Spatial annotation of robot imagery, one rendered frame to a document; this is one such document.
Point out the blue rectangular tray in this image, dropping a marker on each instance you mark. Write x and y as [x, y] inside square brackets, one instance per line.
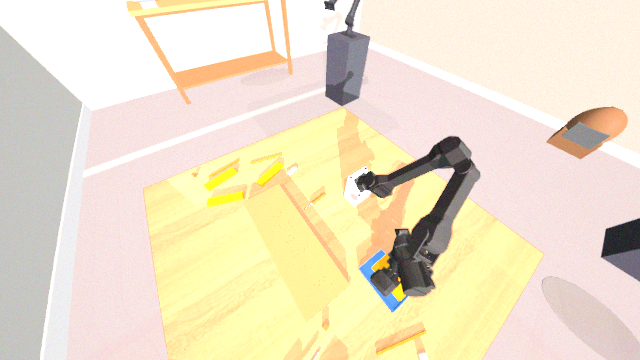
[367, 270]

